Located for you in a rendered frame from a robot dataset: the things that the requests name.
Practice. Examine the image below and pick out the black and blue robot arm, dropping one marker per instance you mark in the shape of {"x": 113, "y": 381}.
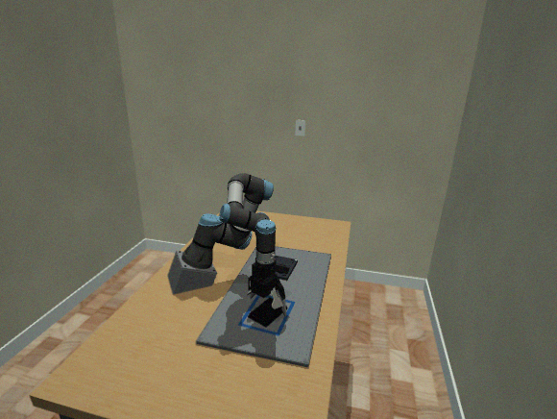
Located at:
{"x": 235, "y": 223}

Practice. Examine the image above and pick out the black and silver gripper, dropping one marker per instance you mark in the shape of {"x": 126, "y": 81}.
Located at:
{"x": 263, "y": 282}

